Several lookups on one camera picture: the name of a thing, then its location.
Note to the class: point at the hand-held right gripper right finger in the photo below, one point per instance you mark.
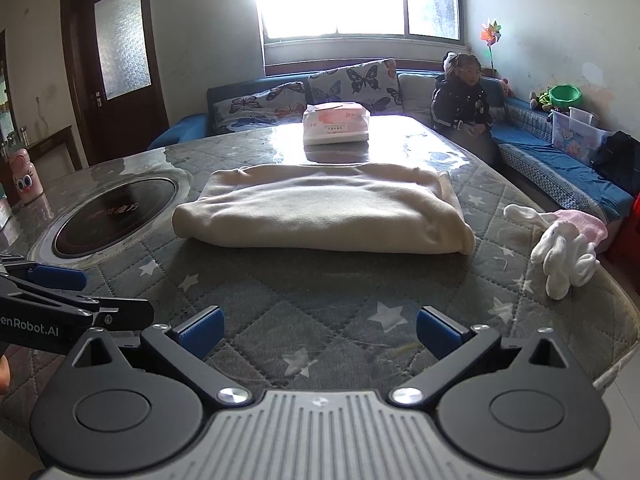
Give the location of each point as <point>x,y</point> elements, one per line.
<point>437,332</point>

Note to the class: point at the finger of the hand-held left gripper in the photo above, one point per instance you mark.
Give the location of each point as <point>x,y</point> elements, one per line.
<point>57,277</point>
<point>125,312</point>

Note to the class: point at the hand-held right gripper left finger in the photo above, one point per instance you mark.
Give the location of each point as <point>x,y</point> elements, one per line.
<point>200,332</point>

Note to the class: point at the cream long-sleeved shirt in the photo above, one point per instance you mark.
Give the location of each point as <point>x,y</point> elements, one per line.
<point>325,210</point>

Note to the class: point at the person's left hand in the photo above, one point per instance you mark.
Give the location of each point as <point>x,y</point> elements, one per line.
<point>4,375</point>

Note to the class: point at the round black induction cooktop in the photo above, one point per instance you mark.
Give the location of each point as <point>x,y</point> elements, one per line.
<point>115,215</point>

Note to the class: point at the pink cartoon water bottle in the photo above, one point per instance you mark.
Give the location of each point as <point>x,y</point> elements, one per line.
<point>26,177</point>

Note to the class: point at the dark wooden sideboard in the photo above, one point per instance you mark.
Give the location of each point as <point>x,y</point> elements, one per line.
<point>50,150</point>

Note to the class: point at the glass jar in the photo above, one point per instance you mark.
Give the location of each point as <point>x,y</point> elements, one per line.
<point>23,135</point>
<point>5,147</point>

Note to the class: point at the pink knitted hat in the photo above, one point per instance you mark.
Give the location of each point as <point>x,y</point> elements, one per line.
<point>582,225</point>

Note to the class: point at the blue sofa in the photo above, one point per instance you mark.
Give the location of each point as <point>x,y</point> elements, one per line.
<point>550,165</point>

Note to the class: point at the dark wooden glazed door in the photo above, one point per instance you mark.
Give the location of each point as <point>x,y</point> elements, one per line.
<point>117,55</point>

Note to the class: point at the butterfly print cushion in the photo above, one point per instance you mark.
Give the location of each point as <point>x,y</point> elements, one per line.
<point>260,107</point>
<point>355,82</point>

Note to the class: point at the pink tissue pack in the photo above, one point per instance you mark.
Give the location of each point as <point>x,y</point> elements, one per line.
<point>336,122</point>

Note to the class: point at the plain grey cushion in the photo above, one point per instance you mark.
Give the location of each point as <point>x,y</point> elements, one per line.
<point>417,92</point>

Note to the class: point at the clear plastic storage box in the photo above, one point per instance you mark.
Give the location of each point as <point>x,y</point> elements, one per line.
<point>580,132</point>

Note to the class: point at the black bag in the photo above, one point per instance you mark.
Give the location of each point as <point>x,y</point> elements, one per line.
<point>617,160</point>

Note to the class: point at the green plush toy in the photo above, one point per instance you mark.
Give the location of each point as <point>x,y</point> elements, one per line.
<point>540,101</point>

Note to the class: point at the pink plush toy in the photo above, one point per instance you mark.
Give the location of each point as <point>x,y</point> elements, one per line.
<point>507,87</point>

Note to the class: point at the green plastic basin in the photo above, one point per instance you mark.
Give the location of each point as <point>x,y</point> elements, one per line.
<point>565,95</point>

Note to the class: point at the colourful pinwheel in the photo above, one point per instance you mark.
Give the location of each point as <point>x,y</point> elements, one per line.
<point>491,35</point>

